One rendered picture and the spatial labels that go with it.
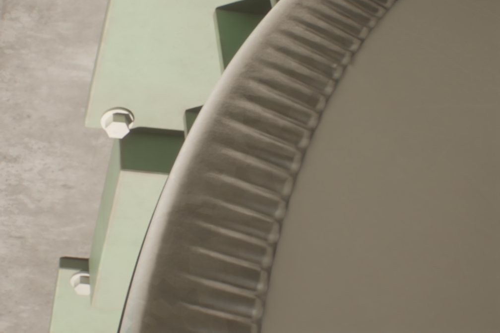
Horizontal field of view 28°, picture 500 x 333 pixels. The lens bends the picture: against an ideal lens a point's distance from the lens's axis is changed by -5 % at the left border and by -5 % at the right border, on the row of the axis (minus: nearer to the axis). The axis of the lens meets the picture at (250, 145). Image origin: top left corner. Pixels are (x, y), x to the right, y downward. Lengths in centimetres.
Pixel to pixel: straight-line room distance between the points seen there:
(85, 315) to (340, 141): 103
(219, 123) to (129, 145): 73
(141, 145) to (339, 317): 79
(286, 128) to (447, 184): 7
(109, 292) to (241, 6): 42
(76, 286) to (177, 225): 97
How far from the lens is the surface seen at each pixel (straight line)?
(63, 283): 136
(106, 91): 111
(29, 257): 135
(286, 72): 45
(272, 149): 41
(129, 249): 121
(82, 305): 141
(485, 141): 46
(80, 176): 123
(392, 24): 50
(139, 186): 113
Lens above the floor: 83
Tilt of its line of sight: 44 degrees down
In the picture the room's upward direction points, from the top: 171 degrees clockwise
